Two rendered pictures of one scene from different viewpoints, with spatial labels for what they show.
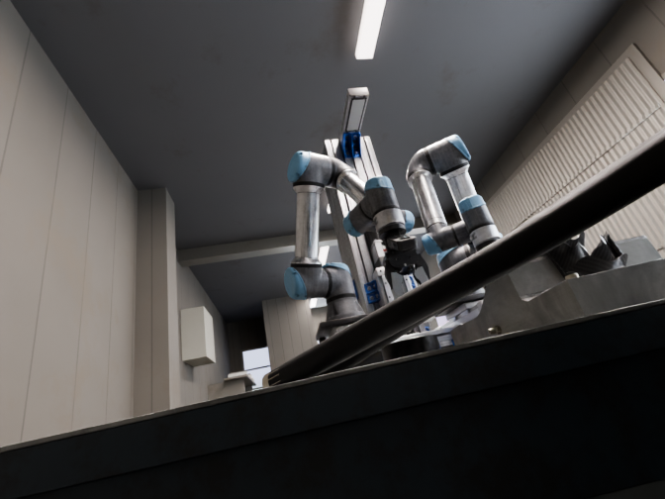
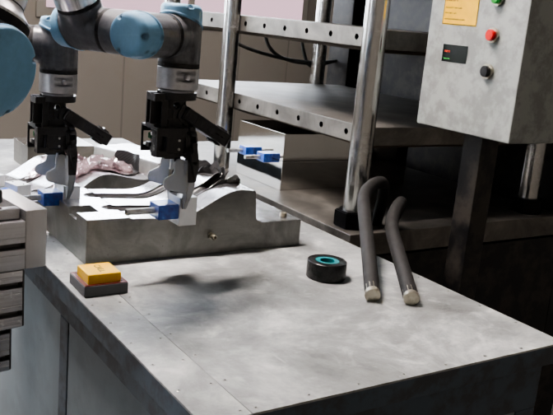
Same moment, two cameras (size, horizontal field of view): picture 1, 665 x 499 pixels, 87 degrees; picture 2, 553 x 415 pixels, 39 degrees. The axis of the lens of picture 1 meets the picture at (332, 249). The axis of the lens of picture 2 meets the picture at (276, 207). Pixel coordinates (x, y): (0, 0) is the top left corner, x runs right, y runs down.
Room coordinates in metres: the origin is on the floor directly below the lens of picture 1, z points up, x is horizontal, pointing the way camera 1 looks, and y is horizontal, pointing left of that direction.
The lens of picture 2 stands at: (1.37, 1.17, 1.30)
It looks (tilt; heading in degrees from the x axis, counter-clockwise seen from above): 14 degrees down; 240
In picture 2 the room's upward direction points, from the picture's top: 5 degrees clockwise
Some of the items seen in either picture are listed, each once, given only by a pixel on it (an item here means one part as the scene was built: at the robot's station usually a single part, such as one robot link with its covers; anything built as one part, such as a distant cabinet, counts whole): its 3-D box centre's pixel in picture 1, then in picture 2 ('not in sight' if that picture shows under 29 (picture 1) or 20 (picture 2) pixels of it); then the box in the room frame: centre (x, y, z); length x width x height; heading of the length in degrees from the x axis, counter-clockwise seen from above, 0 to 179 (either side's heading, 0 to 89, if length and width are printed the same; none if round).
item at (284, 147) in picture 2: not in sight; (322, 152); (-0.05, -0.99, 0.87); 0.50 x 0.27 x 0.17; 4
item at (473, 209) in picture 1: (475, 215); (57, 44); (0.97, -0.44, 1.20); 0.09 x 0.08 x 0.11; 158
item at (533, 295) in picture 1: (552, 303); (175, 207); (0.72, -0.40, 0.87); 0.50 x 0.26 x 0.14; 4
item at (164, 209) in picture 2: not in sight; (159, 210); (0.85, -0.16, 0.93); 0.13 x 0.05 x 0.05; 4
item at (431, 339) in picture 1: (412, 354); (326, 268); (0.52, -0.08, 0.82); 0.08 x 0.08 x 0.04
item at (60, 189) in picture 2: not in sight; (45, 197); (0.99, -0.44, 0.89); 0.13 x 0.05 x 0.05; 4
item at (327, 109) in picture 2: not in sight; (349, 108); (-0.17, -1.05, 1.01); 1.10 x 0.74 x 0.05; 94
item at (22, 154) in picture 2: not in sight; (53, 152); (0.79, -1.20, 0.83); 0.20 x 0.15 x 0.07; 4
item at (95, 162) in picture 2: not in sight; (84, 163); (0.82, -0.74, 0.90); 0.26 x 0.18 x 0.08; 21
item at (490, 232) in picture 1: (484, 238); (58, 84); (0.97, -0.44, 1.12); 0.08 x 0.08 x 0.05
